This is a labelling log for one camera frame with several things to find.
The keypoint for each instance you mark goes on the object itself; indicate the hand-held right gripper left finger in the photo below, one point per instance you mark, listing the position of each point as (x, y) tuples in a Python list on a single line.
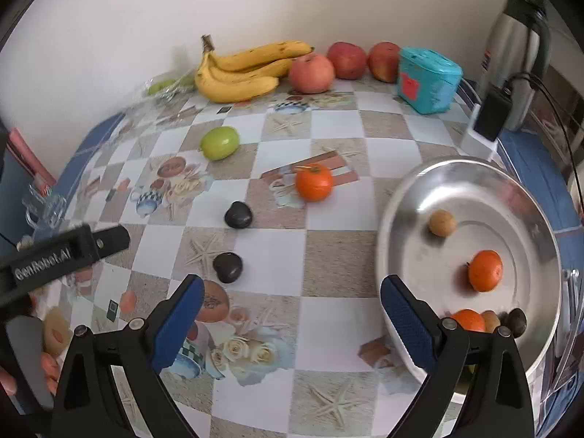
[(178, 324)]

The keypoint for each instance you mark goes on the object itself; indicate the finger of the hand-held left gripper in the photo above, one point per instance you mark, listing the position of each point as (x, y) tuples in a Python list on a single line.
[(112, 242)]

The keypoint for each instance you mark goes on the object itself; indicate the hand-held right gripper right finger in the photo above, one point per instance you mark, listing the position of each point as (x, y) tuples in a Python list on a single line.
[(408, 324)]

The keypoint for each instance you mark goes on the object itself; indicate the brown kiwi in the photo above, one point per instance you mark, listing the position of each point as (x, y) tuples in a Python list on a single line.
[(441, 222), (491, 321)]

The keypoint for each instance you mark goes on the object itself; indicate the dark purple plum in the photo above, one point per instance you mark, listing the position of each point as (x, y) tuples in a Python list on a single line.
[(517, 321), (227, 267), (238, 214)]

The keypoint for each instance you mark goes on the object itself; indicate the round steel plate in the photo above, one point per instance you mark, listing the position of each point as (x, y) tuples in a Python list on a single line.
[(515, 219)]

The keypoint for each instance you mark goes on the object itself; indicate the person's left hand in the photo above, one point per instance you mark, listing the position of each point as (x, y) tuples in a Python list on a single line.
[(49, 367)]

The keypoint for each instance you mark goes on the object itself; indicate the clear plastic holder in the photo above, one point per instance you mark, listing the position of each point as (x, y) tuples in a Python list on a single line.
[(43, 203)]

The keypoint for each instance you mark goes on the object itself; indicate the checkered printed tablecloth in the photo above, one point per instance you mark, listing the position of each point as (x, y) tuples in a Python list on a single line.
[(337, 246)]

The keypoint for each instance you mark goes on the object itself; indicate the clear plastic bag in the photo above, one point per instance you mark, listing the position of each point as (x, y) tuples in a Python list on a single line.
[(150, 96)]

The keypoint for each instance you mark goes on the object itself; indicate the small green jujube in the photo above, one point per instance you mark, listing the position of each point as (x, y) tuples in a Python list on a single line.
[(159, 86)]

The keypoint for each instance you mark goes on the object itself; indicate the orange mandarin with leaf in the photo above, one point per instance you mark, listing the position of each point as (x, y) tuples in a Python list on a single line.
[(314, 182)]

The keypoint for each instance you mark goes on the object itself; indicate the white charging dock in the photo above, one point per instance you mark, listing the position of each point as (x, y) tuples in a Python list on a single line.
[(477, 146)]

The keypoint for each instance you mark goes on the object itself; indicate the bunch of yellow bananas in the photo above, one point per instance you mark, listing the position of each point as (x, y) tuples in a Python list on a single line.
[(237, 77)]

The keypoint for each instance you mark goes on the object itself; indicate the teal box with red label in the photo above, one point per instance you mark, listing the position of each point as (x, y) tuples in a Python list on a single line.
[(426, 80)]

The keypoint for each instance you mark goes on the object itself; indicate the red apple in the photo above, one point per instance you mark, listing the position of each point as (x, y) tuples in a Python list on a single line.
[(384, 61), (311, 73), (347, 60)]

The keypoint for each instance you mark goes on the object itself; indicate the steel thermos flask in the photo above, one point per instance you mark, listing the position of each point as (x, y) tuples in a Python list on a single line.
[(515, 50)]

